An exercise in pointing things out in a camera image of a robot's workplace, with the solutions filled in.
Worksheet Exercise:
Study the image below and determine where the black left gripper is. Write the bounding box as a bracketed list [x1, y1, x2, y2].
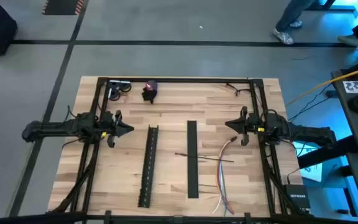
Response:
[99, 109, 135, 149]

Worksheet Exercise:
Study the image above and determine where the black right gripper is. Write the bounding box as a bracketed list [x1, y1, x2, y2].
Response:
[224, 105, 262, 147]

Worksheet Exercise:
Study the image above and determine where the slotted black cable raceway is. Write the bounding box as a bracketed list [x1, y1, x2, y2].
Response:
[137, 124, 160, 208]

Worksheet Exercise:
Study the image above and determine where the black raceway cover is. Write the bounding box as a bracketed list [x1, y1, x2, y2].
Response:
[186, 120, 200, 199]

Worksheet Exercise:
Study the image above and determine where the purple cable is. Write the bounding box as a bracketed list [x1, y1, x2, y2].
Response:
[218, 149, 226, 206]

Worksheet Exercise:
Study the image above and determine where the green cable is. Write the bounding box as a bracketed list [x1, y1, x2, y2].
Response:
[221, 161, 228, 217]

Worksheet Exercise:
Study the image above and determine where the blue cable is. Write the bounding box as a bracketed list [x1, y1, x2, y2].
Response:
[221, 161, 230, 213]

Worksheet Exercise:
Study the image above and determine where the white cable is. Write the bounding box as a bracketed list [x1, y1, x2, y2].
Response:
[212, 139, 233, 214]

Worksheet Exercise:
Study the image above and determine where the red cable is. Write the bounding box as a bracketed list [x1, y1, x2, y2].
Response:
[219, 146, 235, 216]

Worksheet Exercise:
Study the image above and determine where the black and red glove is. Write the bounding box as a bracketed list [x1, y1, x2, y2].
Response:
[141, 80, 159, 105]

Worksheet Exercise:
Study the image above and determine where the white printed paper sheet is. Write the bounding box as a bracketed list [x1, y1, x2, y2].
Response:
[299, 161, 323, 183]

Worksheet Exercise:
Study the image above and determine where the black desk base beam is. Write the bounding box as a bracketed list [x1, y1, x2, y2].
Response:
[305, 0, 358, 13]
[296, 134, 358, 170]

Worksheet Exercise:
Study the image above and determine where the hazard striped floor mat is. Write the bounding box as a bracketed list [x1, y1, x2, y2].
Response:
[42, 0, 85, 16]

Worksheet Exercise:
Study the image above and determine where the black aluminium table frame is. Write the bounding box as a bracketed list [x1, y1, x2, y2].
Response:
[47, 77, 315, 224]

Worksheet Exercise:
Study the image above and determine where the long yellow floor cord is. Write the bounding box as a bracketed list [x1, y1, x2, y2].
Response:
[285, 64, 358, 107]

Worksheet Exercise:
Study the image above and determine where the black Netgear network switch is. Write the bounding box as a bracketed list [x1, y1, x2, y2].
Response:
[283, 184, 311, 211]

